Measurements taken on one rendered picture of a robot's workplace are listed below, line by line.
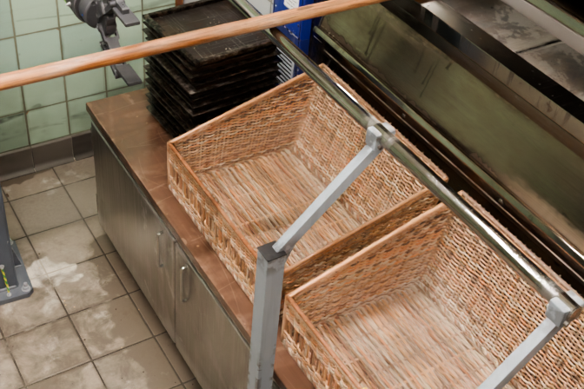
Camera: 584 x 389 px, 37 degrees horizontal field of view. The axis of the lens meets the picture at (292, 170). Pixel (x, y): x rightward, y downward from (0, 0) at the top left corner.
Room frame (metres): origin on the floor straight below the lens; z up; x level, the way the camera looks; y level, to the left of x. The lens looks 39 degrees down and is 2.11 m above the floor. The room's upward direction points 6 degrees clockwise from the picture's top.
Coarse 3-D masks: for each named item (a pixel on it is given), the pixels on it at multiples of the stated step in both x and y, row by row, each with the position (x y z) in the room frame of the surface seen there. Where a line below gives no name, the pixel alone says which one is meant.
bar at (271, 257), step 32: (352, 96) 1.41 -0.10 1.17; (384, 128) 1.31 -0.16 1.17; (352, 160) 1.29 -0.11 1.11; (416, 160) 1.23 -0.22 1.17; (448, 192) 1.15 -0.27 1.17; (480, 224) 1.07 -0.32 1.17; (288, 256) 1.21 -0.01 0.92; (512, 256) 1.01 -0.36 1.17; (256, 288) 1.19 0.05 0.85; (544, 288) 0.94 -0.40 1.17; (256, 320) 1.18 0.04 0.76; (544, 320) 0.91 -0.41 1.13; (256, 352) 1.17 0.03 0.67; (256, 384) 1.16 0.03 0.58
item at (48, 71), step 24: (336, 0) 1.73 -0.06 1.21; (360, 0) 1.75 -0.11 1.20; (384, 0) 1.79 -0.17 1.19; (240, 24) 1.59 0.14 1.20; (264, 24) 1.61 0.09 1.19; (120, 48) 1.45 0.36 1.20; (144, 48) 1.47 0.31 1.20; (168, 48) 1.49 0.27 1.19; (24, 72) 1.34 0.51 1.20; (48, 72) 1.35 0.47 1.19; (72, 72) 1.38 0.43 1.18
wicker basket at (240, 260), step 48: (288, 96) 1.98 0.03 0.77; (192, 144) 1.81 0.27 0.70; (288, 144) 1.98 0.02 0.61; (336, 144) 1.88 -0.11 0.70; (192, 192) 1.65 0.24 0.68; (240, 192) 1.77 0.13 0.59; (288, 192) 1.80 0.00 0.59; (384, 192) 1.70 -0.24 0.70; (240, 240) 1.45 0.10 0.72; (336, 240) 1.42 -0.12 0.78; (288, 288) 1.35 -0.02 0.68
